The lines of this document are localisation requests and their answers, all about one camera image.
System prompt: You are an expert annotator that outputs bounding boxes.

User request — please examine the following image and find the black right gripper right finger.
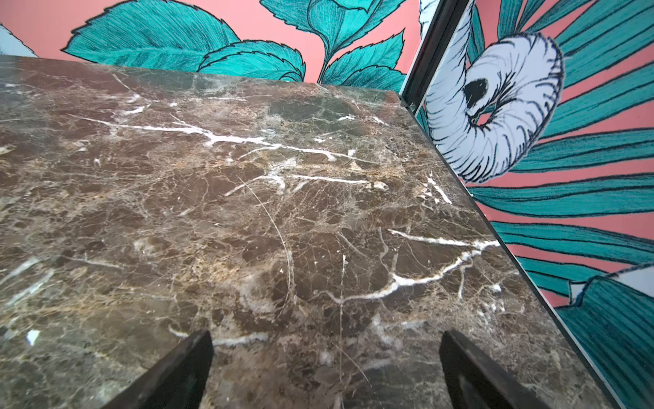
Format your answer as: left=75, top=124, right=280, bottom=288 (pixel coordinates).
left=439, top=330, right=548, bottom=409

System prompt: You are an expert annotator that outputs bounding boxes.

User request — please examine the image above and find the black corner frame post right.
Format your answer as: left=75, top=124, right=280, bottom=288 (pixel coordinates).
left=400, top=0, right=471, bottom=117

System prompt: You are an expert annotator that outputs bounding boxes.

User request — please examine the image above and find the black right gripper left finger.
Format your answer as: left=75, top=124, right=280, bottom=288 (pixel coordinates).
left=104, top=330, right=214, bottom=409

